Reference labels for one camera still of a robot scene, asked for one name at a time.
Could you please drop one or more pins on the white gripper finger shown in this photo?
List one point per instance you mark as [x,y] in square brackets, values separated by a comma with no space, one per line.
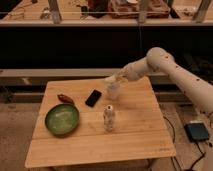
[117,75]
[120,81]

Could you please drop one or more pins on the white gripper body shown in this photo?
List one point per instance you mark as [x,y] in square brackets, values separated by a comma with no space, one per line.
[127,74]

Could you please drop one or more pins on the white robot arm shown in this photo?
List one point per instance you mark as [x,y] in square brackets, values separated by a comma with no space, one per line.
[199,91]

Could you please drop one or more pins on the white ceramic cup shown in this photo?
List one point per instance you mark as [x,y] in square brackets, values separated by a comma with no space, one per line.
[113,90]

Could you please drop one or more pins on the green ceramic bowl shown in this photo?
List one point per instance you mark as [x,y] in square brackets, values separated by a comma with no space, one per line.
[62,119]

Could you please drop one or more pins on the black smartphone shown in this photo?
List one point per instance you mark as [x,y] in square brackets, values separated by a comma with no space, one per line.
[93,98]

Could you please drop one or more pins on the small white bottle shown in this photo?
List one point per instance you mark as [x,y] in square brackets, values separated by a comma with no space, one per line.
[109,118]

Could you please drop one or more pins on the brown red toy object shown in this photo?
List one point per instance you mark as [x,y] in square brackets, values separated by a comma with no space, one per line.
[65,99]

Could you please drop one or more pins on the wooden table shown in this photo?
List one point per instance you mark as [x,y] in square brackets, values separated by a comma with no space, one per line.
[139,129]

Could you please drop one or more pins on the black power box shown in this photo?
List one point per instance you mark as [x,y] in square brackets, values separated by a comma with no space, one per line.
[196,132]

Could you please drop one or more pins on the cluttered background workbench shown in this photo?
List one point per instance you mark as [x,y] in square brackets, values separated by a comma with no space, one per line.
[106,12]

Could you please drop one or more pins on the long metal shelf rail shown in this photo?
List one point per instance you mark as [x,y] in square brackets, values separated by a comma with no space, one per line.
[37,77]

